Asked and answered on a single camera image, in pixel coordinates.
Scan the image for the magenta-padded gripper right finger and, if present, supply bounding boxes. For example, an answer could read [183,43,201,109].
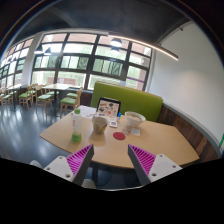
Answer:
[127,143,184,186]

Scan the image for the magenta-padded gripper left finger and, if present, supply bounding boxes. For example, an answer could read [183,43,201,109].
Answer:
[43,143,95,187]

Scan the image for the clear green-capped drink bottle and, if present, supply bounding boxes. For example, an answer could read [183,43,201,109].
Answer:
[70,108,84,144]

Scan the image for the flat round red coaster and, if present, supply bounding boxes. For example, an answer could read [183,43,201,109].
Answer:
[112,131,127,141]

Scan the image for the white ceramic bowl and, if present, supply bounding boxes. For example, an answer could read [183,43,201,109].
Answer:
[124,110,147,128]

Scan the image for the beige paper cup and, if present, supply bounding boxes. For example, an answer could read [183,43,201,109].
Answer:
[91,115,109,135]

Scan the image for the white paper sheet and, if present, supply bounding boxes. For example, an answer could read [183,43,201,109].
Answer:
[78,105,98,120]

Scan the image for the wooden chairs with green seats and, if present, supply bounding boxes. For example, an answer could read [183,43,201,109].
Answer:
[0,83,84,118]

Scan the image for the green upholstered bench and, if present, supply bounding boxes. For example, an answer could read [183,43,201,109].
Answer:
[90,81,164,123]

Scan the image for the sticker-covered black tablet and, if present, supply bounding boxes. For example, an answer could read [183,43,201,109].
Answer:
[95,96,122,119]

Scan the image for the wooden dining table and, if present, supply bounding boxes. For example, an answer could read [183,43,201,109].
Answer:
[41,83,80,116]

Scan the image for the curved linear ceiling light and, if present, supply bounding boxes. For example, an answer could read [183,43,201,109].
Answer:
[108,33,180,62]

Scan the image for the dark pendant ceiling lamps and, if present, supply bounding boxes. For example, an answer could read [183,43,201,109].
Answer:
[33,37,124,56]

